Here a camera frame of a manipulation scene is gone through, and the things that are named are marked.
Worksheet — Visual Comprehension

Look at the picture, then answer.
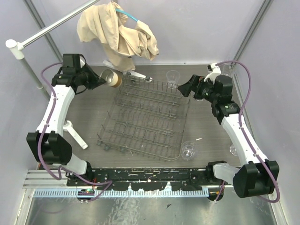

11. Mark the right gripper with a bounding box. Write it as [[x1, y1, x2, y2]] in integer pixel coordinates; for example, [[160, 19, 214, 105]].
[[177, 74, 218, 103]]

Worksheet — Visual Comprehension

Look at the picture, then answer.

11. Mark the beige brown travel cup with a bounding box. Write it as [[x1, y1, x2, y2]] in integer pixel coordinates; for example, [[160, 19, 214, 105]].
[[100, 69, 122, 88]]

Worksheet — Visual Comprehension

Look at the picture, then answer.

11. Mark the clear tumbler from corner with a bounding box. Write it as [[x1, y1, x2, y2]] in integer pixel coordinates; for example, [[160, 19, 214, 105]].
[[219, 63, 234, 77]]

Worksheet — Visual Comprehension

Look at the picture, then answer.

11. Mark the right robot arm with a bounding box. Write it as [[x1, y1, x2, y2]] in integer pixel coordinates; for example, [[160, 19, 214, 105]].
[[177, 75, 279, 198]]

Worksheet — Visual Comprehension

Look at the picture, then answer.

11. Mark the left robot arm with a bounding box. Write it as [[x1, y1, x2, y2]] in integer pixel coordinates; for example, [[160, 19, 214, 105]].
[[26, 53, 106, 186]]

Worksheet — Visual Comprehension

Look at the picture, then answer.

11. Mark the clear cup behind rack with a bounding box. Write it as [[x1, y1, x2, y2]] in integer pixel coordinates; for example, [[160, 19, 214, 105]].
[[166, 70, 180, 90]]

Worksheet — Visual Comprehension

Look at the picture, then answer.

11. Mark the clear cup front of rack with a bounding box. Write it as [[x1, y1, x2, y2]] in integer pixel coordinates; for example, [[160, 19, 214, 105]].
[[180, 141, 196, 161]]

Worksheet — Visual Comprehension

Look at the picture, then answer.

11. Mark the beige cloth garment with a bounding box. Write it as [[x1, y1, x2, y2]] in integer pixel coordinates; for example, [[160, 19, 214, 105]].
[[77, 1, 159, 72]]

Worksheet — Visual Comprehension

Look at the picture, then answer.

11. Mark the teal clothes hanger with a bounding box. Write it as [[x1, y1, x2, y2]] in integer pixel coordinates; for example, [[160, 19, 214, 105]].
[[115, 9, 139, 22]]

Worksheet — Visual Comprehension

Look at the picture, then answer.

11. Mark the clear cup lying right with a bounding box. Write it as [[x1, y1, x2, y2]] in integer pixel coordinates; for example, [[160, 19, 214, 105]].
[[230, 144, 238, 156]]

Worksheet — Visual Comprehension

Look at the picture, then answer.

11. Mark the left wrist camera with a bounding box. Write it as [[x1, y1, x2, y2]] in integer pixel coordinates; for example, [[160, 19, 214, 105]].
[[79, 54, 87, 68]]

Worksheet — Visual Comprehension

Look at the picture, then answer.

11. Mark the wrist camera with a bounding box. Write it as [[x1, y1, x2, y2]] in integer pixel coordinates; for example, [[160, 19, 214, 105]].
[[79, 54, 87, 68], [204, 63, 221, 83]]

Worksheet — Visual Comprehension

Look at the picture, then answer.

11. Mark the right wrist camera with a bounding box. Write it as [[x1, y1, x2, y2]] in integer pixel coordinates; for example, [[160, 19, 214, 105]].
[[204, 63, 221, 83]]

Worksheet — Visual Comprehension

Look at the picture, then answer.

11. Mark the grey wire dish rack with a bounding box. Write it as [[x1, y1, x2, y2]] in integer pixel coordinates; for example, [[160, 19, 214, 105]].
[[97, 75, 190, 161]]

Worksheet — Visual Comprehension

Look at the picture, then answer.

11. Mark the metal garment rail stand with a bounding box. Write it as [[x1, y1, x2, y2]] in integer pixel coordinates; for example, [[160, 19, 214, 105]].
[[5, 0, 153, 150]]

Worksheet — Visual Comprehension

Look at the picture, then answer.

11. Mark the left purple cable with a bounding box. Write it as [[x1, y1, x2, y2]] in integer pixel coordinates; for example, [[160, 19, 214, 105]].
[[37, 62, 113, 202]]

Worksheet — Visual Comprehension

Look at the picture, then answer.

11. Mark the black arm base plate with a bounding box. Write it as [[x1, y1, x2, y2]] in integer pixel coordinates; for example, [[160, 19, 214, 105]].
[[67, 167, 234, 192]]

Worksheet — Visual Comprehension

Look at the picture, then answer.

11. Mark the aluminium frame rail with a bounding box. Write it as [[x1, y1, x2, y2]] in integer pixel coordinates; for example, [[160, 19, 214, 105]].
[[23, 168, 278, 188]]

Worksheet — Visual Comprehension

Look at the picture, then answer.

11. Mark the grey slotted cable duct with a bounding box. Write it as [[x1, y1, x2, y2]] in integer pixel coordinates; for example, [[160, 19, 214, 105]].
[[33, 188, 209, 198]]

